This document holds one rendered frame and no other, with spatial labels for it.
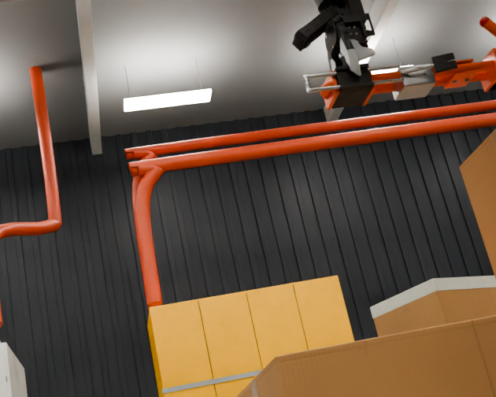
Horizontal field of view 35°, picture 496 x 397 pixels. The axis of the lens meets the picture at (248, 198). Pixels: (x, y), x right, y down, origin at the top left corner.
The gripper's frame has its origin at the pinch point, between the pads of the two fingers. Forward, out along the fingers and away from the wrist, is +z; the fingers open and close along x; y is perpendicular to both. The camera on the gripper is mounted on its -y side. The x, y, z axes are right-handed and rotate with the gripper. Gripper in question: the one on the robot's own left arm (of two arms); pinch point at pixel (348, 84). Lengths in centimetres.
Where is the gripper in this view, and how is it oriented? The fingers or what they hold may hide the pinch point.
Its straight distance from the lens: 160.6
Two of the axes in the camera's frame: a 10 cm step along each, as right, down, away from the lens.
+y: 9.7, -1.5, 2.1
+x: -1.5, 3.7, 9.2
